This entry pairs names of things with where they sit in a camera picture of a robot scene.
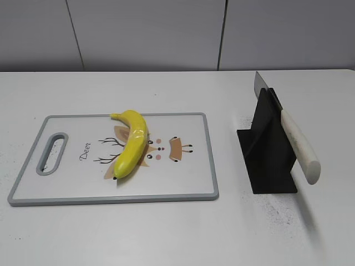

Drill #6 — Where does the white handled kitchen knife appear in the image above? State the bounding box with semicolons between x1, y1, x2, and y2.
253;71;321;185

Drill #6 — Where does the yellow plastic banana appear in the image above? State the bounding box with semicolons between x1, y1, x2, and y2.
110;110;148;179

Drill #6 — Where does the black knife stand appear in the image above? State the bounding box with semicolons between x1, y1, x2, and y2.
237;88;297;194

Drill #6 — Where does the white grey deer cutting board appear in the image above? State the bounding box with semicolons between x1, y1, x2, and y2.
8;112;219;207

